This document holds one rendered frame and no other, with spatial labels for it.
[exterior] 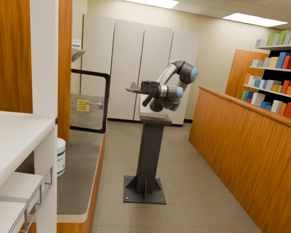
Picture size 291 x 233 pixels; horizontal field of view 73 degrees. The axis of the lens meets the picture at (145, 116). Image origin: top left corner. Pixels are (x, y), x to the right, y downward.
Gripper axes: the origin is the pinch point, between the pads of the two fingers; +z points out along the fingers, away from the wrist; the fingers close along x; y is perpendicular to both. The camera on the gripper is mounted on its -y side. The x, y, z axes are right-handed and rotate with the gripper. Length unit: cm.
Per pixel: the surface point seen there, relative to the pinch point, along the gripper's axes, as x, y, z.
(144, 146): -67, -70, -28
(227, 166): -95, -105, -152
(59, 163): 40, -30, 29
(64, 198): 54, -37, 23
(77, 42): -28, 25, 36
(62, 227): 62, -42, 22
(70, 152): 16.8, -36.6, 29.2
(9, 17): 1, 31, 65
